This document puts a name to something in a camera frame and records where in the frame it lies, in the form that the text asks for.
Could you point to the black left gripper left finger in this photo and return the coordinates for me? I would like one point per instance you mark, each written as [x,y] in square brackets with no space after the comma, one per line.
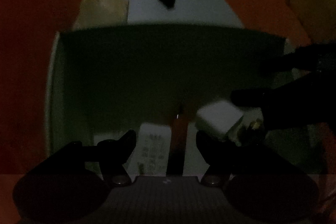
[72,184]

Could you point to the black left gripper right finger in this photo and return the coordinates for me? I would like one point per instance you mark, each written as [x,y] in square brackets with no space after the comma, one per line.
[260,185]

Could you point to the white power adapter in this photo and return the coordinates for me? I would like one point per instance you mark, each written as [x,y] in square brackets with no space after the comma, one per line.
[222,118]

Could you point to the white remote control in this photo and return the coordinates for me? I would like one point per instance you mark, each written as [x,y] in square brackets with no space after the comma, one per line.
[151,154]

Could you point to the white box lid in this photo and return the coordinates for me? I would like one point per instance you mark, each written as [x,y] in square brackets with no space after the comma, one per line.
[211,12]

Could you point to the open white cardboard box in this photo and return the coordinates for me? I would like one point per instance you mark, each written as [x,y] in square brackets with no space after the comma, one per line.
[105,81]

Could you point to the red tablecloth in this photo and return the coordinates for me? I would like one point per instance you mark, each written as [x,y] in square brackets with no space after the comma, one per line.
[28,28]

